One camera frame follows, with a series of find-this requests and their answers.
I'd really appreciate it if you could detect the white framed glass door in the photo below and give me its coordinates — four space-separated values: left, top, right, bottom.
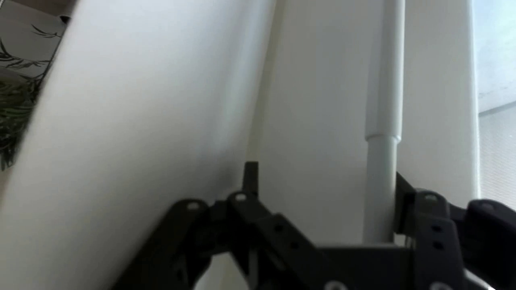
473 0 516 212

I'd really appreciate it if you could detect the green palm plant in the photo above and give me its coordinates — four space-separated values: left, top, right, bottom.
0 22 70 172

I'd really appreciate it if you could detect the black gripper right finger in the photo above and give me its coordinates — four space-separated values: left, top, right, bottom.
394 170 516 290

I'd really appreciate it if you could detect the white curtain wand pole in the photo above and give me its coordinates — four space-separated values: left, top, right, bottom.
362 0 408 246

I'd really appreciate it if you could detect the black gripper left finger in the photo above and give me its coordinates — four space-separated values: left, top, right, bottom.
110 159 325 290

